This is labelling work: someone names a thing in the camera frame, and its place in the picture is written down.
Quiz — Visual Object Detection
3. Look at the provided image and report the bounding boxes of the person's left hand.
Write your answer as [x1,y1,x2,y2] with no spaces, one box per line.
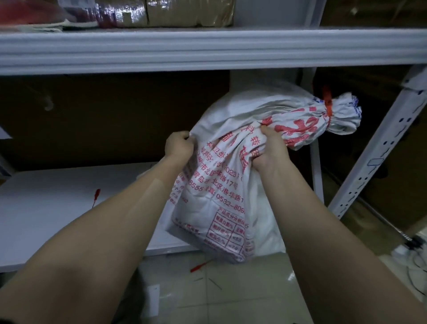
[164,131,195,162]

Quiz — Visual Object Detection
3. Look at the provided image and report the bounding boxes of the person's right hand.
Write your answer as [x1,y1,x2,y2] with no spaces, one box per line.
[251,124,290,174]

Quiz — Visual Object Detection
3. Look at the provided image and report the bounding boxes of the white sack with red print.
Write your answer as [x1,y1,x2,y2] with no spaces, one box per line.
[165,81,362,264]

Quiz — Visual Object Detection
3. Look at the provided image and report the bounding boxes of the person's right forearm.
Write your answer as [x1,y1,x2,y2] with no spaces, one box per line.
[258,160,427,324]

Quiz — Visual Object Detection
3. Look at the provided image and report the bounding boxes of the person's left forearm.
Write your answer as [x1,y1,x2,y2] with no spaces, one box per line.
[0,154,187,324]

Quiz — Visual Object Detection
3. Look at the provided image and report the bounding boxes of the white metal shelf rack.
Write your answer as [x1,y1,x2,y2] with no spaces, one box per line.
[0,0,427,273]

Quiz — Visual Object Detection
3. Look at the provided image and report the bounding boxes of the brown cardboard box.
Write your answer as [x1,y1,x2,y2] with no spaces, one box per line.
[0,71,231,171]

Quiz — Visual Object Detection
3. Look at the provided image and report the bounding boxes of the white perforated shelf upright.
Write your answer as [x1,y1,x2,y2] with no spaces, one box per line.
[328,65,427,220]

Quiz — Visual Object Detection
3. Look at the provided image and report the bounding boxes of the plastic wrapped brown package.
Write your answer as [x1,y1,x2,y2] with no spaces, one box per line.
[146,0,236,28]

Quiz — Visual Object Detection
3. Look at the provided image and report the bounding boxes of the plastic wrapped dark package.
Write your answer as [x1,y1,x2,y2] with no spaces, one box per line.
[95,0,148,28]

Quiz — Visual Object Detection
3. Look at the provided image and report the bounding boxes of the white paper scrap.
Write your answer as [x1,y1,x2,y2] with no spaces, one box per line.
[143,284,161,318]

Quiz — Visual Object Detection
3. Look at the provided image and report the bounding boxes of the red and white bag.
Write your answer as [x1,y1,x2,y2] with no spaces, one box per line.
[0,0,101,33]

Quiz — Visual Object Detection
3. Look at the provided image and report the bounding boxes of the white cables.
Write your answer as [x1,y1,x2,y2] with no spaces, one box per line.
[389,234,427,302]

